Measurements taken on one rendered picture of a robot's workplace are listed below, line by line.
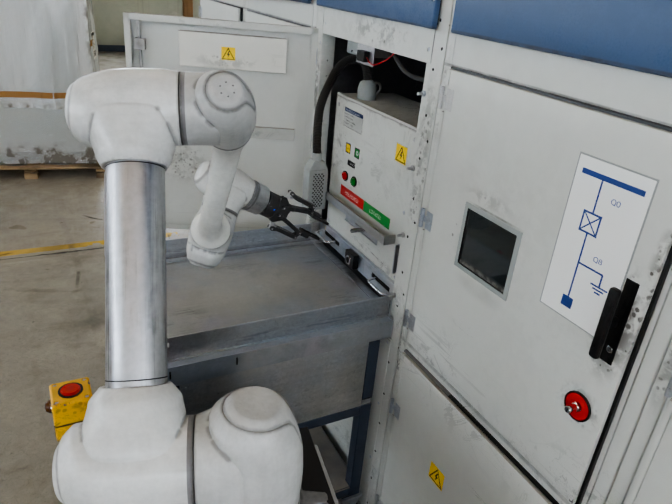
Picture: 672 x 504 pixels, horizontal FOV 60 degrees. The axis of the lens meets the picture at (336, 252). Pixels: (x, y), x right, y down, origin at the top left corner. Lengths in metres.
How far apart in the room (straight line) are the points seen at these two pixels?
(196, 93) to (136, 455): 0.59
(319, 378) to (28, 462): 1.28
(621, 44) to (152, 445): 0.97
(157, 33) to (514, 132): 1.28
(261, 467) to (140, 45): 1.49
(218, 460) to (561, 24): 0.93
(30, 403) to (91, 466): 1.85
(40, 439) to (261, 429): 1.79
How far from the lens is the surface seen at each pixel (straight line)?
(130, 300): 1.01
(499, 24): 1.27
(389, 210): 1.73
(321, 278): 1.90
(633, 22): 1.07
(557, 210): 1.16
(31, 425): 2.74
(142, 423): 0.99
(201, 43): 2.05
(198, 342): 1.51
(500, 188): 1.26
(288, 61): 2.06
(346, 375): 1.77
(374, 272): 1.83
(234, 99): 1.03
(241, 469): 0.98
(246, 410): 0.97
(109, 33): 12.66
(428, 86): 1.48
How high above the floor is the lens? 1.75
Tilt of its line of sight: 26 degrees down
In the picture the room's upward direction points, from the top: 5 degrees clockwise
